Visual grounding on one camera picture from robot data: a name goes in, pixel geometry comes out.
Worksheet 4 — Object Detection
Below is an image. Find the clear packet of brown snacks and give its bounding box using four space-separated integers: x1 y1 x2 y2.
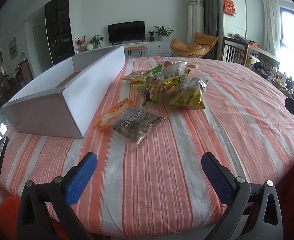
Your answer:
160 59 189 81

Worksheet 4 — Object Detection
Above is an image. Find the orange rocking chair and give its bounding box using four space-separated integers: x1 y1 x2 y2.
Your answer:
169 32 218 58

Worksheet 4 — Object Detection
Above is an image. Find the wooden bench with metal legs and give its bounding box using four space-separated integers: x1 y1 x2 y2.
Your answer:
124 46 147 58

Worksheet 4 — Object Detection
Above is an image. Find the leafy plant in glass vase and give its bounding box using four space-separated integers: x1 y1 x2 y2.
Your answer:
89 34 104 49

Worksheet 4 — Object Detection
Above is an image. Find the orange striped tablecloth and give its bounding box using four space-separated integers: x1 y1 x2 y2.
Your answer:
0 56 294 238

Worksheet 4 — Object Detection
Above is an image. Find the yellow snack packet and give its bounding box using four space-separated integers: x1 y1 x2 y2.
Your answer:
133 82 146 94

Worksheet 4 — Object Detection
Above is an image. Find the large potted plant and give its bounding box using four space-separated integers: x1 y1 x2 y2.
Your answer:
154 26 174 42

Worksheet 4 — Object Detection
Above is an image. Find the black television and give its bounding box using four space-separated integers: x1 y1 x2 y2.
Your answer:
108 21 146 43

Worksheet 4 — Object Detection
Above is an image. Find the window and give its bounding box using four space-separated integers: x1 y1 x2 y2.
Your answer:
279 6 294 62

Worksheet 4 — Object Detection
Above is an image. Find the white cardboard box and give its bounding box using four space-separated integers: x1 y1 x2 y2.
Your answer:
1 45 126 138

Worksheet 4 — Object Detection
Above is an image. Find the red wall hanging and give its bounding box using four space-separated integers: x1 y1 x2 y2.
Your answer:
223 0 236 16

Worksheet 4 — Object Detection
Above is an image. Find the pale green pot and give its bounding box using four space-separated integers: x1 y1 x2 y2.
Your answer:
247 55 260 67

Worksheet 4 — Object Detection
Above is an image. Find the orange knitted cloth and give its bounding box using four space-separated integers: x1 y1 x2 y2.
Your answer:
0 196 22 240

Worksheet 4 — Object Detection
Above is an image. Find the black display cabinet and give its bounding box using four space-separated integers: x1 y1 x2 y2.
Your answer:
45 0 75 65

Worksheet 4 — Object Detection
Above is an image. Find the clear packet of brown nuts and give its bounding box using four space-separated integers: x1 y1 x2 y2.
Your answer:
110 107 167 151

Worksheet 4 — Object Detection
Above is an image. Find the wooden dining chair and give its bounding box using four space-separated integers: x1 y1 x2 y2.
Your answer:
12 59 34 88

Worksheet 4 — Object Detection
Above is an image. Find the white curtain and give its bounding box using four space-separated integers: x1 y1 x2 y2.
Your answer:
262 0 284 55

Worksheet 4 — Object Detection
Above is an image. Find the red flower arrangement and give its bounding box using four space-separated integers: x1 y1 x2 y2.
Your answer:
75 35 87 53

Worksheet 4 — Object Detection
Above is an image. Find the white low cabinet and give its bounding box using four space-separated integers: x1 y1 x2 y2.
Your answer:
73 41 173 56

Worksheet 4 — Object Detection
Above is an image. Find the covered standing air conditioner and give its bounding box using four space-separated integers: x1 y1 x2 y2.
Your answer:
187 0 204 48

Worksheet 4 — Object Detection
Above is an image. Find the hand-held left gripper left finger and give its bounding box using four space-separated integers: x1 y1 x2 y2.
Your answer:
16 152 98 240

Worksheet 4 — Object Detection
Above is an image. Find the wooden console table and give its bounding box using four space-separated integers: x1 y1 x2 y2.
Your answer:
247 44 281 73

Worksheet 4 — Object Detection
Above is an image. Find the clear packet with yellow bottom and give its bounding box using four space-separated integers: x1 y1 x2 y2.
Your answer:
169 76 209 110

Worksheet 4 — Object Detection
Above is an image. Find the dark wooden chair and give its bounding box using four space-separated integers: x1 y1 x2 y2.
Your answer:
222 36 249 66

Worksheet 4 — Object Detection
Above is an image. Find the white door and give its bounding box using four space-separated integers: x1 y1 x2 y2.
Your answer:
33 26 44 73

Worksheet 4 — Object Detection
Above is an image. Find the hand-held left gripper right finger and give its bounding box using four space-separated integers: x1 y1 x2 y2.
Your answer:
201 152 283 240

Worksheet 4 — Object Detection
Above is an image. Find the grey curtain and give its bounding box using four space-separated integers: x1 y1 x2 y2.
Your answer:
195 0 223 60

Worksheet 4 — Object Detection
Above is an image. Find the framed wall painting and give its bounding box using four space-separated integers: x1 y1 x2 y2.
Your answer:
8 37 18 60

